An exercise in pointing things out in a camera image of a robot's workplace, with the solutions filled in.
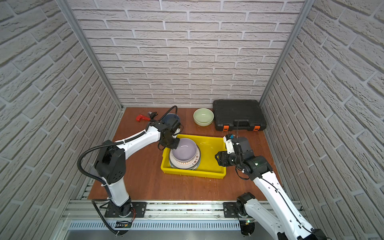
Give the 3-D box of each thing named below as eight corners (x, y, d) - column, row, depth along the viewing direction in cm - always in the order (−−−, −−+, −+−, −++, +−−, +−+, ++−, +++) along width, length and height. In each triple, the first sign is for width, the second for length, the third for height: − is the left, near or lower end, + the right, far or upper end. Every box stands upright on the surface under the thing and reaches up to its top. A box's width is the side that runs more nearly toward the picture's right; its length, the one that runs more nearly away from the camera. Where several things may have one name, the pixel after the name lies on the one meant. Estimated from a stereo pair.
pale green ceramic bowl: (193, 127, 109) (193, 122, 104) (193, 113, 118) (193, 108, 113) (214, 127, 109) (214, 122, 104) (212, 113, 118) (213, 108, 113)
